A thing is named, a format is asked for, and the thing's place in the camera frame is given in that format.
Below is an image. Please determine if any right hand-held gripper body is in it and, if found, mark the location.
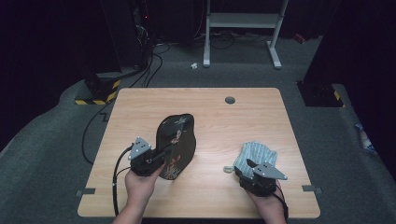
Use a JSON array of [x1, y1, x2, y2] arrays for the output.
[[239, 161, 289, 198]]

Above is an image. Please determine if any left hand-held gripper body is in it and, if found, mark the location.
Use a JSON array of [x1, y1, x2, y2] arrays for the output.
[[128, 136, 165, 177]]

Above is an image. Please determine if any green striped cleaning cloth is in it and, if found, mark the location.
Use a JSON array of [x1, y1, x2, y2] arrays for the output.
[[223, 141, 278, 180]]

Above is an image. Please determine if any black cap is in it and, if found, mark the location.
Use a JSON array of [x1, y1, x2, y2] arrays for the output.
[[155, 113, 197, 181]]

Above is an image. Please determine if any person's right hand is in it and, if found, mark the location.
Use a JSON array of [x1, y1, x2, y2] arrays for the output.
[[246, 180, 286, 217]]

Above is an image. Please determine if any person's left hand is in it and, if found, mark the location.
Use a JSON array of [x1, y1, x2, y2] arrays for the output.
[[124, 163, 165, 204]]

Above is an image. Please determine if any grey tape strip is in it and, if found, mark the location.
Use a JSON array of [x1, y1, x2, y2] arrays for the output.
[[76, 188, 96, 197], [302, 185, 323, 194]]

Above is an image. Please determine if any black yellow striped base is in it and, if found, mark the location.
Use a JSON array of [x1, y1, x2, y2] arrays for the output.
[[297, 81, 345, 108], [74, 73, 121, 106]]

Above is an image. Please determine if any blue white plastic packet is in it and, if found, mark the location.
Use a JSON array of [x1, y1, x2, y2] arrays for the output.
[[354, 123, 379, 155]]

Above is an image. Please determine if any black equipment tower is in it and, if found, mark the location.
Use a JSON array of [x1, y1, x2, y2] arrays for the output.
[[101, 0, 155, 69]]

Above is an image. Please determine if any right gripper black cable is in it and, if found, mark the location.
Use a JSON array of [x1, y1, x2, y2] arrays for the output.
[[274, 186, 290, 224]]

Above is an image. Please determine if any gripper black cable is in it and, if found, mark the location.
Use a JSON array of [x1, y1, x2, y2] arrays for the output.
[[274, 186, 290, 224], [112, 144, 134, 217]]

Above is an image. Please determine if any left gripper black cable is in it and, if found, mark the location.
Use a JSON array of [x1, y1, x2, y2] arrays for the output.
[[112, 144, 134, 217]]

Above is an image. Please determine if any black floor cable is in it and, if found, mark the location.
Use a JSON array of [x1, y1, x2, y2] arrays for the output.
[[146, 43, 171, 88], [129, 52, 155, 89], [81, 99, 116, 166]]

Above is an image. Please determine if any tangle of black cables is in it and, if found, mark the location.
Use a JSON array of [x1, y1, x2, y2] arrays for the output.
[[209, 29, 272, 50]]

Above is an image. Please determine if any white metal stand frame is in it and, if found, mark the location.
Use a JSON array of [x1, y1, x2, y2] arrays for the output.
[[203, 0, 289, 70]]

